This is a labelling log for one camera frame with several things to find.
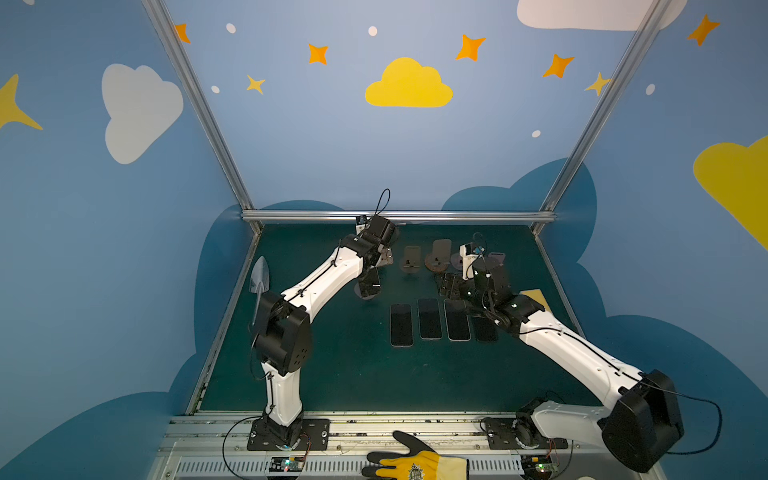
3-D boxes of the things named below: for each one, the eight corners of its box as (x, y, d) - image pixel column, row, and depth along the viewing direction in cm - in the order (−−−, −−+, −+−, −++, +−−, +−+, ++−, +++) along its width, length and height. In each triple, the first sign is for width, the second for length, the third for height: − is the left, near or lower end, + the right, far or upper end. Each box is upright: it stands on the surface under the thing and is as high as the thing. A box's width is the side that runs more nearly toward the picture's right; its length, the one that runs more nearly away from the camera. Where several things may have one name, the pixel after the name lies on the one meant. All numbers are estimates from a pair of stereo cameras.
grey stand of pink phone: (402, 273, 111) (404, 255, 103) (402, 264, 114) (403, 246, 106) (418, 273, 111) (421, 255, 103) (417, 264, 114) (420, 246, 106)
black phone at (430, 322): (420, 339, 94) (421, 336, 92) (417, 301, 103) (418, 298, 101) (441, 339, 94) (443, 336, 92) (437, 301, 103) (438, 298, 101)
